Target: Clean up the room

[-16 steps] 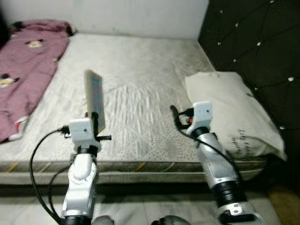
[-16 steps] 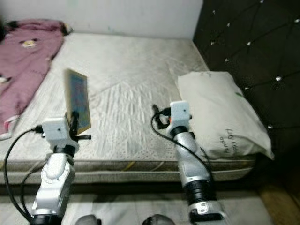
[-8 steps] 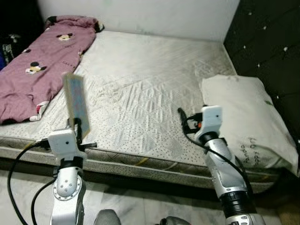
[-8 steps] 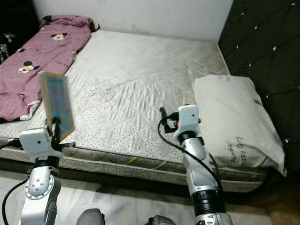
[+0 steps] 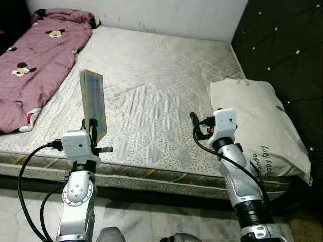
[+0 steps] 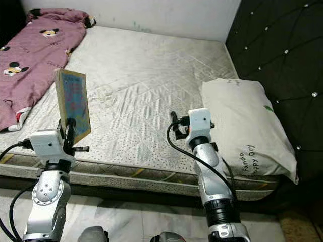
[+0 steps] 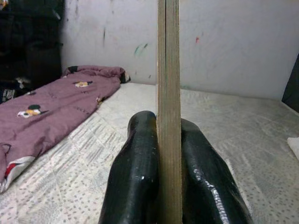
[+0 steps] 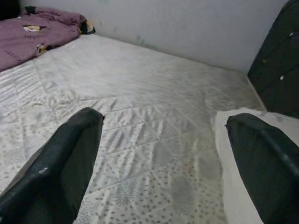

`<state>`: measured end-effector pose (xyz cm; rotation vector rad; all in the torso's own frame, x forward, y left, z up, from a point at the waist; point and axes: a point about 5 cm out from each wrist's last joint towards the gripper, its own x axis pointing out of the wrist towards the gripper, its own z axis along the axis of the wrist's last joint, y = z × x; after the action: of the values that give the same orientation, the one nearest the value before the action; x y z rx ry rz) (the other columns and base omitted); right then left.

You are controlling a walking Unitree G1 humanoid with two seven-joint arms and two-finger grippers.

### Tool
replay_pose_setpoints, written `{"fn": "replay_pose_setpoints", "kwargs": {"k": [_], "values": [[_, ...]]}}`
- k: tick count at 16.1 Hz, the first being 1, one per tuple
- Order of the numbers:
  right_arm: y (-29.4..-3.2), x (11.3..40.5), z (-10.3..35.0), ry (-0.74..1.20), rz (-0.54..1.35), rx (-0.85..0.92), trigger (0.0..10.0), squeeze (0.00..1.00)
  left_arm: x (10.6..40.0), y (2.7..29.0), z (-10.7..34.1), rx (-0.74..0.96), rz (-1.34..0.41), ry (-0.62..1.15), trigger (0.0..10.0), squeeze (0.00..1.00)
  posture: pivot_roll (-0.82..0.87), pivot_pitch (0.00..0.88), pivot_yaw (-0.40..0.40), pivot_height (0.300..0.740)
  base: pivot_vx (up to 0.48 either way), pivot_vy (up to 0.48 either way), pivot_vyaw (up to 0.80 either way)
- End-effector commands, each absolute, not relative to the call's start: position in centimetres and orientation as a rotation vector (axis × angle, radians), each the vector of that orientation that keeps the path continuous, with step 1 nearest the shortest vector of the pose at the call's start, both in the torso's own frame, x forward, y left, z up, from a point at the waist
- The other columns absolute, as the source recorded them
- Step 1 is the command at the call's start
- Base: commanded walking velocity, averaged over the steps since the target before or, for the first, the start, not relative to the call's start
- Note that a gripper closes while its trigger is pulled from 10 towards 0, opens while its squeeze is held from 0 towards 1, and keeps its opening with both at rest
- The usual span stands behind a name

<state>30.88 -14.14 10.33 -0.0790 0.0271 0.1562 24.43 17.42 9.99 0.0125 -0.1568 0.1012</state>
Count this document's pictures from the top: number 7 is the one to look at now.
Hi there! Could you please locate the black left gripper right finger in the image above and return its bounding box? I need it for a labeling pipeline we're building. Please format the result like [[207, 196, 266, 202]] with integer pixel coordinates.
[[180, 118, 254, 224]]

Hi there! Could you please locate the black tufted headboard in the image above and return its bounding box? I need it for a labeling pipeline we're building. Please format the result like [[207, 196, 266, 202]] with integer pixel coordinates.
[[281, 63, 299, 114]]

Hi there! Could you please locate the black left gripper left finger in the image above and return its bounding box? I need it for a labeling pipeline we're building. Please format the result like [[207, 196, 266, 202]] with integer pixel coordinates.
[[98, 111, 162, 224]]

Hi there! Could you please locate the pink cartoon mouse blanket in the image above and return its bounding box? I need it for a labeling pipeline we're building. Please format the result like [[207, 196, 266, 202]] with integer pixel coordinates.
[[0, 65, 131, 194]]

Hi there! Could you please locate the white quilted mattress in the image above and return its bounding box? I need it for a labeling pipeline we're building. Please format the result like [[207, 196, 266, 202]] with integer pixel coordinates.
[[0, 81, 299, 224]]

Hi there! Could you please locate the colourful children's book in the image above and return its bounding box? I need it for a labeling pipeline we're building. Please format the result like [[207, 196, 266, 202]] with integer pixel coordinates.
[[157, 0, 183, 224]]

